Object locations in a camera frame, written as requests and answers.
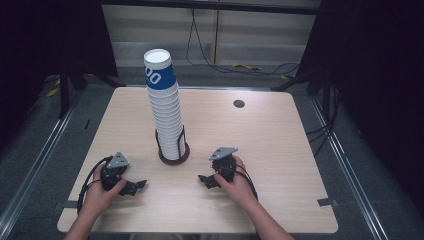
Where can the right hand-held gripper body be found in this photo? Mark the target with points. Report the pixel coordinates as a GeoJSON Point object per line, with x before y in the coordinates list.
{"type": "Point", "coordinates": [224, 163]}

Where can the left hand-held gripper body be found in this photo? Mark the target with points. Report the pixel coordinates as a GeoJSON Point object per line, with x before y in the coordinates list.
{"type": "Point", "coordinates": [117, 161]}

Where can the dark round cup holder base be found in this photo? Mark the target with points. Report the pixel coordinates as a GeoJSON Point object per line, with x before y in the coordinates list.
{"type": "Point", "coordinates": [174, 162]}

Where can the stack of white paper cups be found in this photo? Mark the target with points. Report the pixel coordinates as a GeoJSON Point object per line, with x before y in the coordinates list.
{"type": "Point", "coordinates": [165, 113]}

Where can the person's right hand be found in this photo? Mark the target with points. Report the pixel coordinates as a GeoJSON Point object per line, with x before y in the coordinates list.
{"type": "Point", "coordinates": [238, 190]}

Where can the person's left hand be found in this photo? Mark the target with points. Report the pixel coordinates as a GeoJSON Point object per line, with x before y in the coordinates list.
{"type": "Point", "coordinates": [96, 196]}

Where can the grey tape strip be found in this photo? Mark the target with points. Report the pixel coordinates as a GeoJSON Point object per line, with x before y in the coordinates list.
{"type": "Point", "coordinates": [69, 204]}
{"type": "Point", "coordinates": [326, 202]}

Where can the round dark table grommet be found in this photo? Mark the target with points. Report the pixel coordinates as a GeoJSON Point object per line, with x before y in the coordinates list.
{"type": "Point", "coordinates": [239, 103]}

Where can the black metal stand leg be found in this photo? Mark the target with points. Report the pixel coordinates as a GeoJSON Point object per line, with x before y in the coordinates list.
{"type": "Point", "coordinates": [64, 96]}
{"type": "Point", "coordinates": [293, 83]}

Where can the yellow floor tape piece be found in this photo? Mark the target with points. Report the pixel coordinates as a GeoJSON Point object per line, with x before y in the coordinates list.
{"type": "Point", "coordinates": [52, 92]}

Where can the black curtain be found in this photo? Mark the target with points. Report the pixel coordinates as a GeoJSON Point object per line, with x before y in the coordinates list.
{"type": "Point", "coordinates": [376, 83]}
{"type": "Point", "coordinates": [40, 50]}

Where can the metal floor rail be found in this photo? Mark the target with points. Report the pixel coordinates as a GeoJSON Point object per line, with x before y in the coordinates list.
{"type": "Point", "coordinates": [350, 166]}
{"type": "Point", "coordinates": [36, 166]}

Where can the black horizontal frame bar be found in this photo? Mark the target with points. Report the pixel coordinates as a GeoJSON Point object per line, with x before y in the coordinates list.
{"type": "Point", "coordinates": [213, 6]}

